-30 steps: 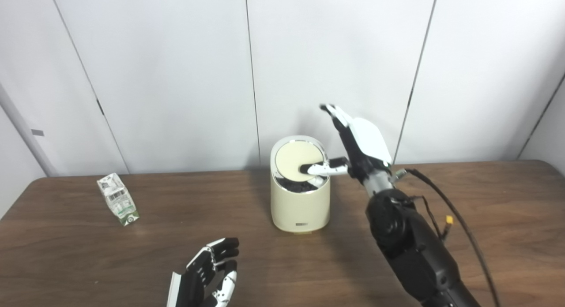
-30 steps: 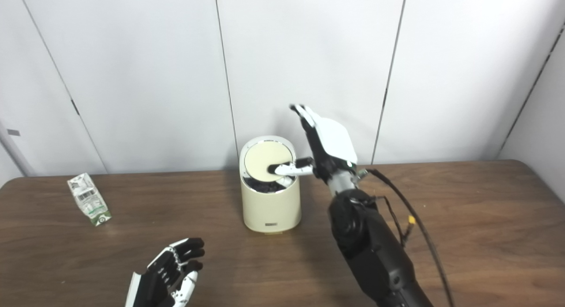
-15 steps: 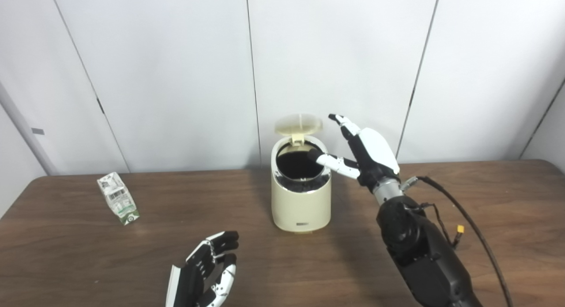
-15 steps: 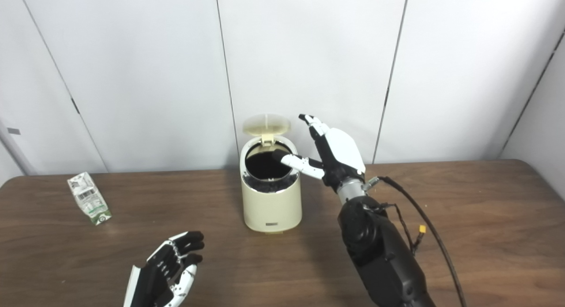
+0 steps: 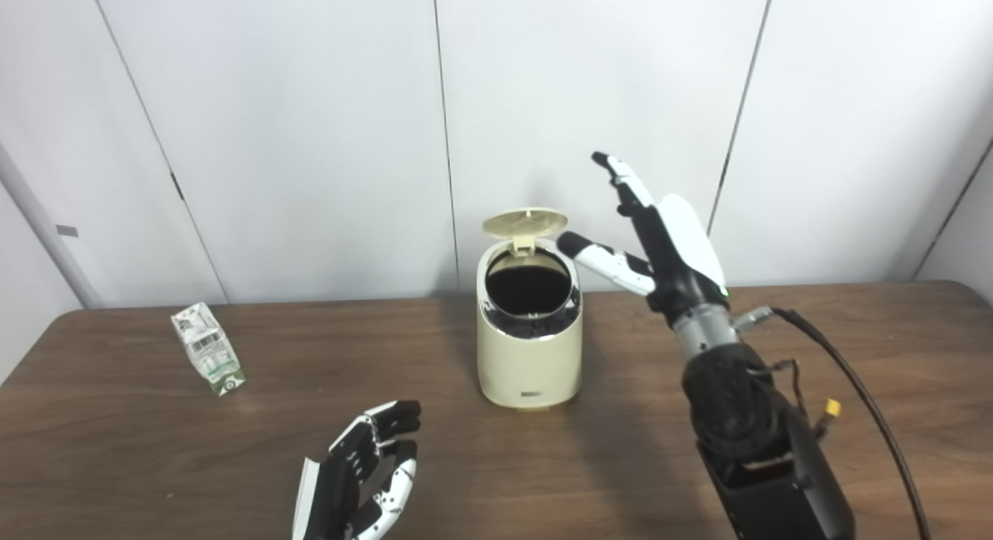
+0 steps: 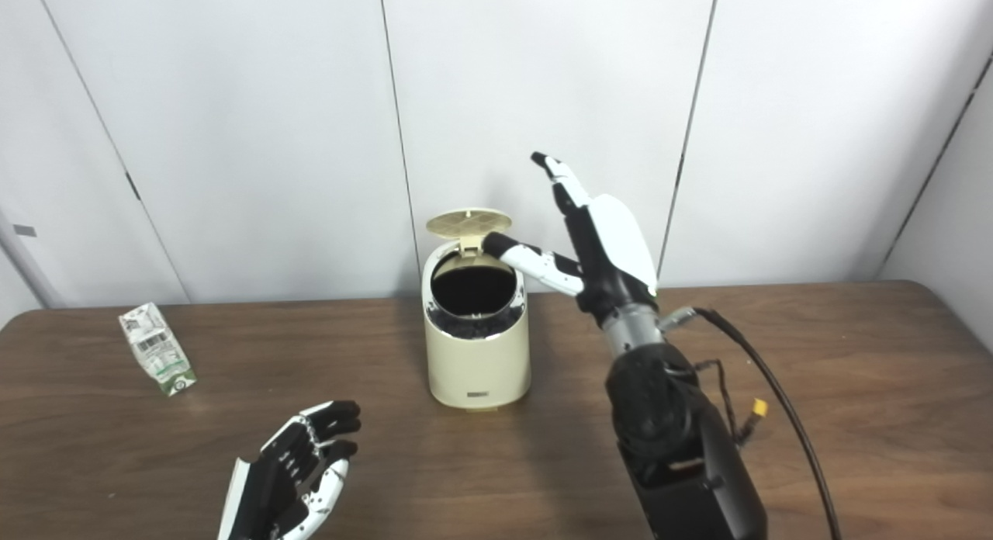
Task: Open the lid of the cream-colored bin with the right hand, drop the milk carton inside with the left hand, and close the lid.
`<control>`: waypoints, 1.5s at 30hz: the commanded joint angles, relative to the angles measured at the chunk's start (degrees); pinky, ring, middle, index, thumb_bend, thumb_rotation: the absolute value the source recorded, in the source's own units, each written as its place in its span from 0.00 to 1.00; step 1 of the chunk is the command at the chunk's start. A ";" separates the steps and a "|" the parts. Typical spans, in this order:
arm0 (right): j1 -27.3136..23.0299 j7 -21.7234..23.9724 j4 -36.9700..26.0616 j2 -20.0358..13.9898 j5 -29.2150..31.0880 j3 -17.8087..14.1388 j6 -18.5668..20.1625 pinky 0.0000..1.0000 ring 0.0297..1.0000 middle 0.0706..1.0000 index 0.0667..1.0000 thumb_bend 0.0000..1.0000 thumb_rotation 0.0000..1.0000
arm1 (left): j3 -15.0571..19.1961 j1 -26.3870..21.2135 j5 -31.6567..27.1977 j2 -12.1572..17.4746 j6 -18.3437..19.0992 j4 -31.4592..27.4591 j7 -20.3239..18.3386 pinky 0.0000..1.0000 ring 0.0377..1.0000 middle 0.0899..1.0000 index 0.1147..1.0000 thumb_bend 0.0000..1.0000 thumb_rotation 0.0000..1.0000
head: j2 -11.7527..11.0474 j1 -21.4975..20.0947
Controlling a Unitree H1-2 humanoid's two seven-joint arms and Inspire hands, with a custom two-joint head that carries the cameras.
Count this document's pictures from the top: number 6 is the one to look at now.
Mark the small gray wall label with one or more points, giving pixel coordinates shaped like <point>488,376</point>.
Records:
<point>25,230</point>

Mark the gray wall corner post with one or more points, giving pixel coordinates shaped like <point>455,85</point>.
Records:
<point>31,268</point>

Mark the white green milk carton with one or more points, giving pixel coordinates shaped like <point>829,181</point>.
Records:
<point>159,354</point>

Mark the cream-colored round bin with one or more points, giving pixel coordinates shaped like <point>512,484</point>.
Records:
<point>477,369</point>

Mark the black partition seam clip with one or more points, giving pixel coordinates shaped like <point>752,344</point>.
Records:
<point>133,186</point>

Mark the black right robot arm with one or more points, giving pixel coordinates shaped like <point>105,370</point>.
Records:
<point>675,447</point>

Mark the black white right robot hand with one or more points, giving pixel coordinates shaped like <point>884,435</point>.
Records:
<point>613,253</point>

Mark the cream round bin lid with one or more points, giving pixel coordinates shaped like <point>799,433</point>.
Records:
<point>465,223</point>

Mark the black bin liner bag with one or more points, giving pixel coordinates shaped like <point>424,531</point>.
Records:
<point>473,292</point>

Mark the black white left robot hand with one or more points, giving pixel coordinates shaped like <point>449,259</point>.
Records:
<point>287,470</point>

